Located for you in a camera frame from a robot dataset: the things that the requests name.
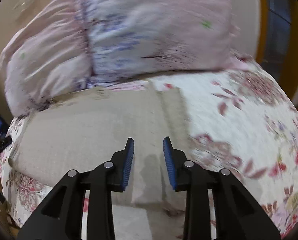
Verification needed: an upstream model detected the beige cable-knit sweater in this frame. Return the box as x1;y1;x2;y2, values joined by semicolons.
9;80;192;212

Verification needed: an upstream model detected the pink floral pillow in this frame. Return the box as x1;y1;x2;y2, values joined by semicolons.
0;0;241;117

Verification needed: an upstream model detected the yellow wooden door frame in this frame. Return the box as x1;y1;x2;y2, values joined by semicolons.
255;0;298;105

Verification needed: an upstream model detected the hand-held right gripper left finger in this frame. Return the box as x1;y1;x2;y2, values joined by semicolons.
18;137;135;240

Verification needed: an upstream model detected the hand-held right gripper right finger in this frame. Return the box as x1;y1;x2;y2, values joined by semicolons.
163;136;282;240

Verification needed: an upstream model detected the white floral bed sheet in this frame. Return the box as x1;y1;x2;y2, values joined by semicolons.
0;55;298;240

